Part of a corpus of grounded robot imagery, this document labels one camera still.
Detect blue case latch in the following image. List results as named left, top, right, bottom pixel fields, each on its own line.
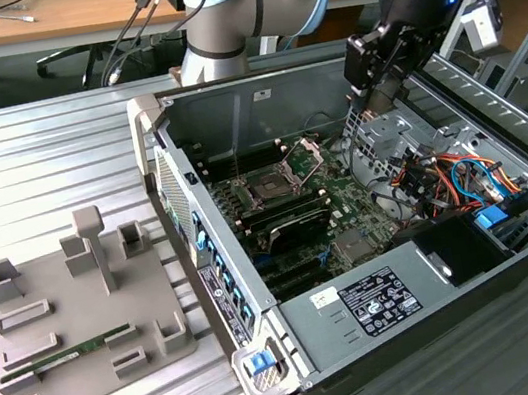
left=248, top=351, right=275, bottom=377

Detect grey parts rack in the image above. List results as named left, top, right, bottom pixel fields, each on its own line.
left=0, top=191, right=210, bottom=395

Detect green motherboard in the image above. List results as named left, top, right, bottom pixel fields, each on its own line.
left=202, top=131, right=423, bottom=311

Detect black RAM slot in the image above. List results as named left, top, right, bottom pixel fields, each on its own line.
left=236, top=185, right=332, bottom=224
left=240, top=194, right=334, bottom=235

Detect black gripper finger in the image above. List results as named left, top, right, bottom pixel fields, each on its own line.
left=337, top=29, right=388, bottom=95
left=384, top=26, right=439, bottom=87

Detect orange power wires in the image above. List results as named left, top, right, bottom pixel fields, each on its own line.
left=387, top=137, right=528, bottom=227

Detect green RAM stick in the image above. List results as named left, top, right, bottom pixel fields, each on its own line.
left=0, top=324, right=136, bottom=384

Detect silver CPU green board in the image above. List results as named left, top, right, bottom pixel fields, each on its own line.
left=356, top=75, right=411, bottom=120

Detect CPU socket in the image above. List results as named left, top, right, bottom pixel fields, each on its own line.
left=233, top=163, right=307, bottom=212

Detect black graphics card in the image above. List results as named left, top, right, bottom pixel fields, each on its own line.
left=261, top=206, right=337, bottom=258

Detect open PC case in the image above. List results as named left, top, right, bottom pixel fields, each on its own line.
left=120, top=5, right=528, bottom=395

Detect grey power supply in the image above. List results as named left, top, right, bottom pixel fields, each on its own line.
left=269, top=233, right=468, bottom=378

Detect blue wire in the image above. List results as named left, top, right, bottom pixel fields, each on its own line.
left=448, top=151, right=505, bottom=208

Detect black expansion slot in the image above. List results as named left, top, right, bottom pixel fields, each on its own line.
left=257, top=252, right=333, bottom=295

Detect metal drive cage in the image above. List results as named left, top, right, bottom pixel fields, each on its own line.
left=337, top=92, right=446, bottom=189

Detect metal socket cover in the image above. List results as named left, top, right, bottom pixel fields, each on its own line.
left=279, top=133, right=332, bottom=190

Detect black plastic air duct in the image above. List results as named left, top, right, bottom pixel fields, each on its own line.
left=389, top=205, right=521, bottom=298

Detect black chair base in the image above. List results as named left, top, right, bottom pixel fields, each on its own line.
left=34, top=33, right=159, bottom=97

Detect thin locking lever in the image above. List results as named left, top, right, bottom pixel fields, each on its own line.
left=230, top=146, right=245, bottom=183

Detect blue disk carrier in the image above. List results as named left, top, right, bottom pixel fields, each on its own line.
left=472, top=201, right=515, bottom=238

